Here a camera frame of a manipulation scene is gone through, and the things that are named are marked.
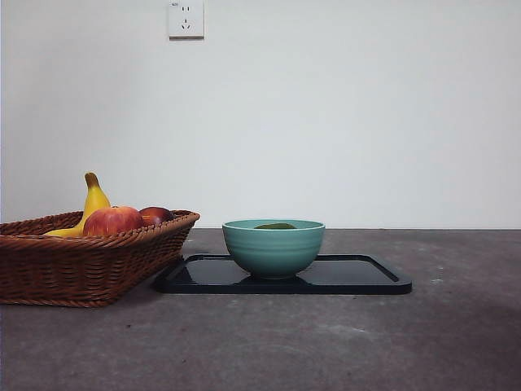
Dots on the green avocado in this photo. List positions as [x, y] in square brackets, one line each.
[274, 226]

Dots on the teal ribbed bowl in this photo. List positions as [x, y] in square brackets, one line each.
[272, 252]

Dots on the dark red peach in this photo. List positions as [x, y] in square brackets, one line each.
[156, 213]

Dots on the black rectangular tray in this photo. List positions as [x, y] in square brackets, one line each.
[350, 281]

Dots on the red yellow apple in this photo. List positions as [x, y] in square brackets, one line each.
[114, 220]

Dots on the yellow banana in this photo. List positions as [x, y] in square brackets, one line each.
[97, 199]

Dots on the brown wicker basket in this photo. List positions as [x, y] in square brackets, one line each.
[81, 269]

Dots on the white wall socket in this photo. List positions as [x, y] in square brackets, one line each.
[186, 28]

